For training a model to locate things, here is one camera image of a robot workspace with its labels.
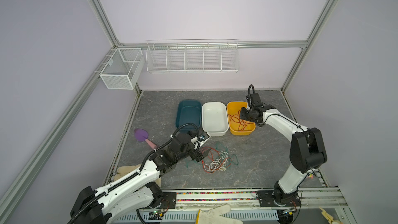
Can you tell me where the cable pile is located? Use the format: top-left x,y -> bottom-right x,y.
184,141 -> 240,173

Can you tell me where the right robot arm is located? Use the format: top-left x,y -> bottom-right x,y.
240,85 -> 328,206

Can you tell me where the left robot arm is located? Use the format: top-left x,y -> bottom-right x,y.
69,123 -> 211,224

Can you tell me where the yellow plastic bin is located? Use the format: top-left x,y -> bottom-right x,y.
227,101 -> 256,136

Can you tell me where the white plastic bin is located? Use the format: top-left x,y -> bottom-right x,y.
202,102 -> 229,137

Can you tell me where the teal plastic bin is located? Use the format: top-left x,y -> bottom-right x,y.
175,100 -> 202,129

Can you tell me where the purple pink scoop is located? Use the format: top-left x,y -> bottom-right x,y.
134,129 -> 157,150

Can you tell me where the white glove yellow cuff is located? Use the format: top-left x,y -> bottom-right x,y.
195,205 -> 243,224

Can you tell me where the beige work glove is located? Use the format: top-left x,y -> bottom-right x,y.
110,161 -> 161,190

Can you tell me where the white mesh box basket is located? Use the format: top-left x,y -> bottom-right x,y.
100,48 -> 145,90

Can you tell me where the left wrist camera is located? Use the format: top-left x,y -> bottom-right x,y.
193,132 -> 210,144

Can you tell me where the white wire wall basket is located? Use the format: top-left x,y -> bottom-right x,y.
146,40 -> 240,73

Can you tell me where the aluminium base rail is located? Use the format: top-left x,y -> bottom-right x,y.
163,188 -> 348,210

